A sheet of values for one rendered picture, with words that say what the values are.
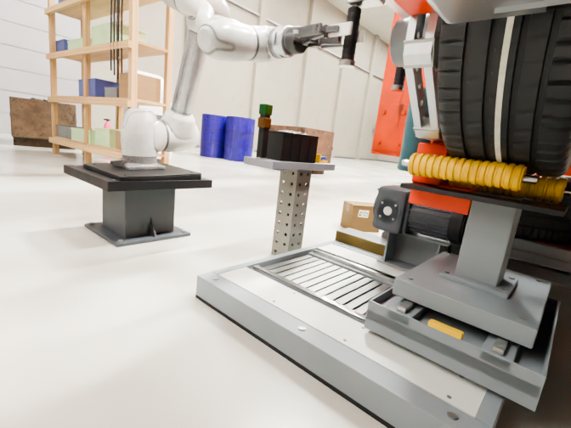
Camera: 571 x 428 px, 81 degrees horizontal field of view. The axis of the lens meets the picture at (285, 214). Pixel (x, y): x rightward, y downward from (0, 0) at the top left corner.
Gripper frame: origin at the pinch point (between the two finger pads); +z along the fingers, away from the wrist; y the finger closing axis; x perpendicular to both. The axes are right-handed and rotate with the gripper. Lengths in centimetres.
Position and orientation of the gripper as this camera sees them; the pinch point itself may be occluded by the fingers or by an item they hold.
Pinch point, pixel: (347, 33)
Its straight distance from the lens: 103.5
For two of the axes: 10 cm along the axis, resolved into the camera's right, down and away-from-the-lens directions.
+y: -6.6, 0.9, -7.4
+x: 1.1, -9.7, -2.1
